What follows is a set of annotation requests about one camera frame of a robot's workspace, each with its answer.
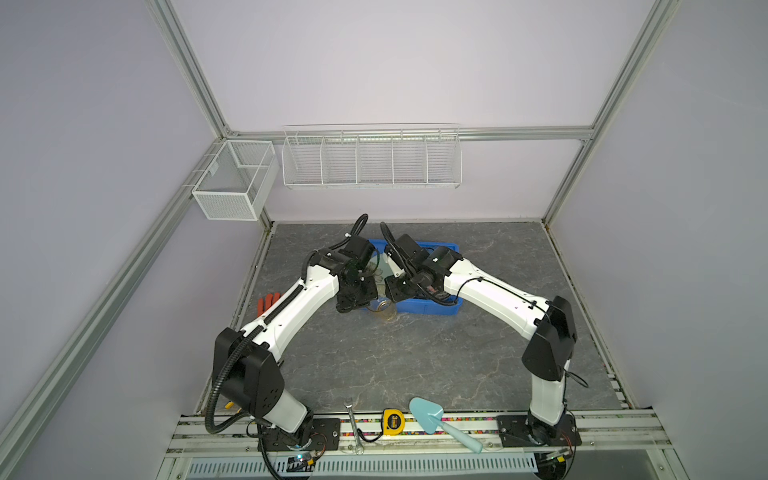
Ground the amber glass cup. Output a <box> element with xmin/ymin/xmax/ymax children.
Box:
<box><xmin>367</xmin><ymin>297</ymin><xmax>398</xmax><ymax>321</ymax></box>

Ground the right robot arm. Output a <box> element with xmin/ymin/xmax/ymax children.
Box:
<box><xmin>380</xmin><ymin>222</ymin><xmax>581</xmax><ymax>448</ymax></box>

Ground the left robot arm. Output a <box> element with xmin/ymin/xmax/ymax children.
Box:
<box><xmin>204</xmin><ymin>214</ymin><xmax>378</xmax><ymax>443</ymax></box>

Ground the orange work glove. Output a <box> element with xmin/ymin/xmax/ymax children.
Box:
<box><xmin>257</xmin><ymin>292</ymin><xmax>281</xmax><ymax>317</ymax></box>

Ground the white mesh box basket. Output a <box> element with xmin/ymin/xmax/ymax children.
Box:
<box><xmin>192</xmin><ymin>140</ymin><xmax>279</xmax><ymax>221</ymax></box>

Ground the teal garden trowel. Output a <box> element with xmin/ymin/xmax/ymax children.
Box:
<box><xmin>409</xmin><ymin>397</ymin><xmax>483</xmax><ymax>454</ymax></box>

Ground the yellow tape measure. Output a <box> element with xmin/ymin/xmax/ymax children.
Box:
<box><xmin>381</xmin><ymin>408</ymin><xmax>406</xmax><ymax>436</ymax></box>

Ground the silver wrench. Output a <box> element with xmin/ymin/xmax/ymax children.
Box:
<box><xmin>344</xmin><ymin>399</ymin><xmax>365</xmax><ymax>455</ymax></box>

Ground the white vent grille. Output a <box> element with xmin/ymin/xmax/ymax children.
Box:
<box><xmin>186</xmin><ymin>453</ymin><xmax>539</xmax><ymax>479</ymax></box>

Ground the white wire shelf basket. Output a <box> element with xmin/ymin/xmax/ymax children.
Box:
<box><xmin>282</xmin><ymin>123</ymin><xmax>463</xmax><ymax>189</ymax></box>

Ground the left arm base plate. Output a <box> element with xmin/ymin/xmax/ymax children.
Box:
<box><xmin>262</xmin><ymin>416</ymin><xmax>341</xmax><ymax>452</ymax></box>

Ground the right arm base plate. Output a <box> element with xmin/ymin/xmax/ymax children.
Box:
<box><xmin>497</xmin><ymin>412</ymin><xmax>582</xmax><ymax>447</ymax></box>

